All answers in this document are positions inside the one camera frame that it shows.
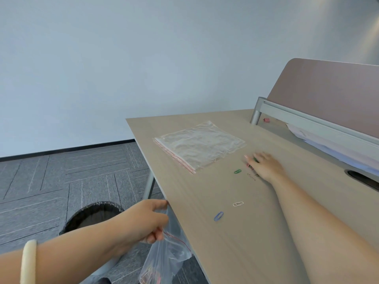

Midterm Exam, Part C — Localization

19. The person's right hand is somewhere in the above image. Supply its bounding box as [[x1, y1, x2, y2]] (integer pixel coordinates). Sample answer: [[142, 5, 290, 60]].
[[244, 152, 286, 184]]

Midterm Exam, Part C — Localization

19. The pink desk divider panel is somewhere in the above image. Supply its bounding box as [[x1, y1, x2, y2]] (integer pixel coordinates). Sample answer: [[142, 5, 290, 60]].
[[266, 58, 379, 140]]

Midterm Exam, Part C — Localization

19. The grey metal table leg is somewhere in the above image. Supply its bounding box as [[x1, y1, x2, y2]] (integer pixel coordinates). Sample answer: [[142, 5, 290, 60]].
[[143, 174, 164, 202]]

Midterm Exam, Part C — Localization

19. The stack of clear zip bags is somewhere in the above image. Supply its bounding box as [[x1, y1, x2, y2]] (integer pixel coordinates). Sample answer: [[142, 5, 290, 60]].
[[153, 120, 247, 175]]

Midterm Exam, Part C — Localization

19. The white printed paper sheet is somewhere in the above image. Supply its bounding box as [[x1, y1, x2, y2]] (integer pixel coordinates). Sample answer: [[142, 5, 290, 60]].
[[285, 123, 335, 145]]

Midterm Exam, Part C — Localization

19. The light blue paper sheet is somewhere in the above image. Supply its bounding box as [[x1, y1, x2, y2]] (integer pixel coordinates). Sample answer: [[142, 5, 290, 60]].
[[305, 139, 379, 175]]

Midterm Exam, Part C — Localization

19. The clear zip bag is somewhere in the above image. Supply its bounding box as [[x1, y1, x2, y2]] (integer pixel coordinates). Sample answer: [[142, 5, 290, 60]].
[[139, 203, 194, 284]]

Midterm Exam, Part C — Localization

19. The black bin bag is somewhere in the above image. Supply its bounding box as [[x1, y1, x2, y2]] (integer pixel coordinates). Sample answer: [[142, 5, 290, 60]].
[[59, 201, 126, 236]]

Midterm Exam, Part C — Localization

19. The grey metal divider rail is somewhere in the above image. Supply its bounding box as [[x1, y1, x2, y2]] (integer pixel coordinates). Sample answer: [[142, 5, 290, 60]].
[[250, 97, 379, 178]]

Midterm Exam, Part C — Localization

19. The person's right forearm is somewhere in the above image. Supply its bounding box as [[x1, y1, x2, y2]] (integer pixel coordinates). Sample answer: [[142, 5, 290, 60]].
[[270, 171, 379, 284]]

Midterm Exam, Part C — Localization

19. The person's left hand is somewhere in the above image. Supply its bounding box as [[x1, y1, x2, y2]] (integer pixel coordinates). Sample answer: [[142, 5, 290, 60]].
[[117, 199, 170, 258]]

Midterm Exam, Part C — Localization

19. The person's left forearm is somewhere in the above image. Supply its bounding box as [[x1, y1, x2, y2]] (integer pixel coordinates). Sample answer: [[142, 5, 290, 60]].
[[0, 217, 125, 284]]

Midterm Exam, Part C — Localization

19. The cream bangle bracelet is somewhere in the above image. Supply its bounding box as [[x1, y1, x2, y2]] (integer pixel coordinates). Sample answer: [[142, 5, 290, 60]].
[[20, 239, 38, 284]]

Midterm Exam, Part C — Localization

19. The black cable grommet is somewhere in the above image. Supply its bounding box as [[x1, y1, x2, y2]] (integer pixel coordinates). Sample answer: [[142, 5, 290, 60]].
[[346, 170, 379, 192]]

